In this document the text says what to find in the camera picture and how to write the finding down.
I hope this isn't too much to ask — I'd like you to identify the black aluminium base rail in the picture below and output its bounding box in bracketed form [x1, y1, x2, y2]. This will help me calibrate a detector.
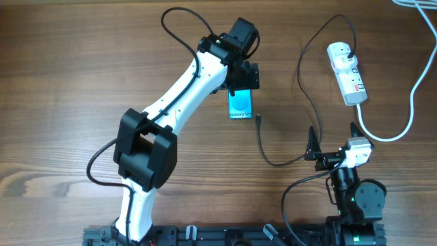
[82, 223, 386, 246]

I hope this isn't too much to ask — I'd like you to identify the white power strip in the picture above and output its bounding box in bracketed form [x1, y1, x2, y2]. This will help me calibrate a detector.
[327, 42, 368, 106]

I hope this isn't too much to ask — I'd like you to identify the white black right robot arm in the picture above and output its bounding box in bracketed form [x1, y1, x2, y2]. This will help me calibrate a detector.
[304, 122, 387, 246]

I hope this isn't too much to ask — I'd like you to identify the white charger plug adapter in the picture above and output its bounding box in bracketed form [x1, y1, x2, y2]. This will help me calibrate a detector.
[332, 54, 358, 71]

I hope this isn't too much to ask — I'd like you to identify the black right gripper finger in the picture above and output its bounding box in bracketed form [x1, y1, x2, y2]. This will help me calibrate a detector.
[305, 126, 321, 154]
[350, 122, 374, 149]

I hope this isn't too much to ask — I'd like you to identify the black USB charger cable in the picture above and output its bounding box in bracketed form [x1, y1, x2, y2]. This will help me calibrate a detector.
[255, 14, 358, 167]

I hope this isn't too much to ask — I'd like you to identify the light blue Galaxy smartphone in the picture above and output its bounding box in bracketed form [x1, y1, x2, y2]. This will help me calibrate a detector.
[228, 90, 253, 120]

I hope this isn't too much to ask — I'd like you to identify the white power strip cord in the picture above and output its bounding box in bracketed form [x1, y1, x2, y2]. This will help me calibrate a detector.
[356, 3, 437, 143]

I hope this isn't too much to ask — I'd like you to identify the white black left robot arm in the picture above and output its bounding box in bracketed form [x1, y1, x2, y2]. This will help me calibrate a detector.
[111, 18, 259, 245]

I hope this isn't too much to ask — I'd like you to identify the white cables top corner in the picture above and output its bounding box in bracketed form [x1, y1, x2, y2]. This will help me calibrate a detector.
[391, 0, 437, 10]

